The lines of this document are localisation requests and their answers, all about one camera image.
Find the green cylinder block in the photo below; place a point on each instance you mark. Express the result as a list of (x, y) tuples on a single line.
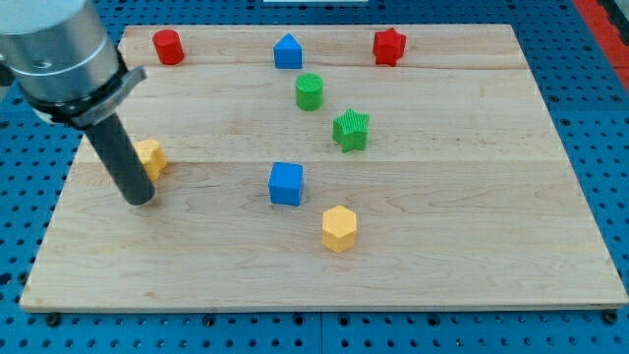
[(309, 91)]

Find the green star block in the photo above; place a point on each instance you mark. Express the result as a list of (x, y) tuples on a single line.
[(351, 130)]

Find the blue cube block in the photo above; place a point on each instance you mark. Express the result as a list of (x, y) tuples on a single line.
[(285, 183)]

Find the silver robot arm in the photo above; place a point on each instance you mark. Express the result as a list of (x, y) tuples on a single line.
[(70, 72)]

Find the red cylinder block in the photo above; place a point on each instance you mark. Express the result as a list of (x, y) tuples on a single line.
[(168, 47)]

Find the red mat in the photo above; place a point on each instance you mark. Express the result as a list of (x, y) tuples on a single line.
[(609, 26)]

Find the yellow hexagon block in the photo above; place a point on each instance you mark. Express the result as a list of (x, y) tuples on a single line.
[(339, 229)]

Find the red star block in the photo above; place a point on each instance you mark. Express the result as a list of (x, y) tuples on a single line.
[(388, 46)]

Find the wooden board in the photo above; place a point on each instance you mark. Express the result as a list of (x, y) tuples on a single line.
[(465, 197)]

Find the blue pentagon house block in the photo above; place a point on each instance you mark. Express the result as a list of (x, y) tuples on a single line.
[(288, 53)]

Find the yellow heart block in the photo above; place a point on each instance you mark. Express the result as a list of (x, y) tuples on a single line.
[(152, 156)]

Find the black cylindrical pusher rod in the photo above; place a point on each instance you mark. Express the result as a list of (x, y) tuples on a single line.
[(113, 146)]

